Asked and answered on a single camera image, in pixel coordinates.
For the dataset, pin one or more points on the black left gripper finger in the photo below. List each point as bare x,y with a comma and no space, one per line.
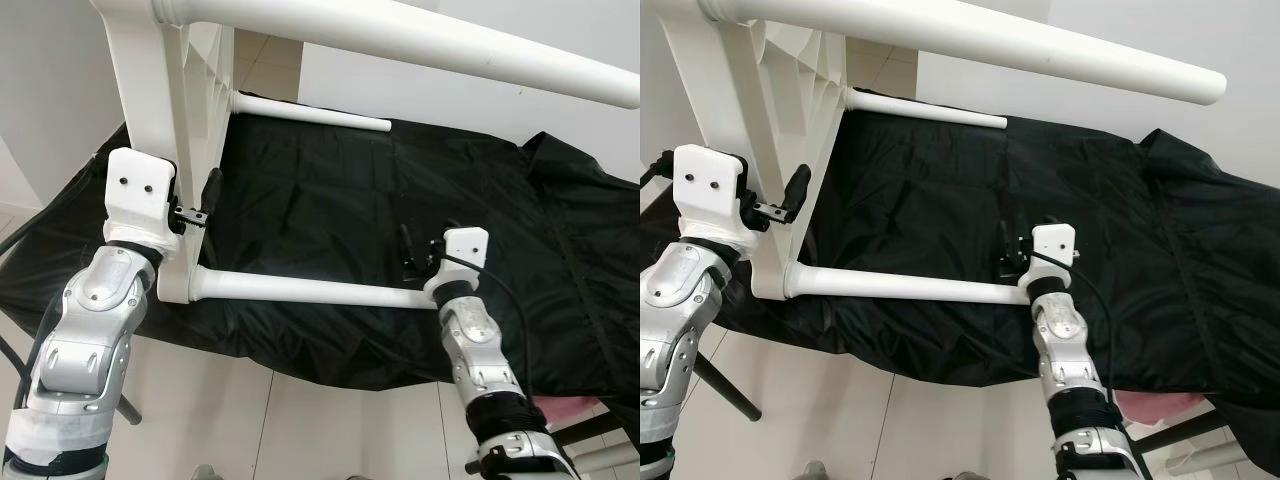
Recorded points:
798,186
213,188

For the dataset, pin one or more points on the white plastic table leg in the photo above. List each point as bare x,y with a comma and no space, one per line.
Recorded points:
1000,45
420,45
320,113
310,290
900,284
930,108

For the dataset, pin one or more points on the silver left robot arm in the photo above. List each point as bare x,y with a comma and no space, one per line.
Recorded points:
670,330
85,340

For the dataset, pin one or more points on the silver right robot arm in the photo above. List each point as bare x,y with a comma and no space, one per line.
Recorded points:
485,360
1070,350

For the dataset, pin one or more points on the black fabric table cover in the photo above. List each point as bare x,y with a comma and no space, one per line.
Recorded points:
400,200
1150,220

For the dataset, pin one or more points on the pink plastic stool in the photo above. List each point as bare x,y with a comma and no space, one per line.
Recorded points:
1160,403
570,408

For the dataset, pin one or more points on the grey robot left leg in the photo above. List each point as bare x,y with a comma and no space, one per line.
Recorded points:
816,471
207,473

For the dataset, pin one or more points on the white metal bar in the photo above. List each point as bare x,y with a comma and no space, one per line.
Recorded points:
610,458
1210,457

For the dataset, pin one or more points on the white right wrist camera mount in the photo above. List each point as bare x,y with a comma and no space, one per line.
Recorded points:
465,250
1052,248

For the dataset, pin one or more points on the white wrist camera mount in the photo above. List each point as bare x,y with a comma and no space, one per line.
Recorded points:
708,192
140,195
1052,248
465,250

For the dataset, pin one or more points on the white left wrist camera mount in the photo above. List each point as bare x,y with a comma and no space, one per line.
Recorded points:
708,192
140,195

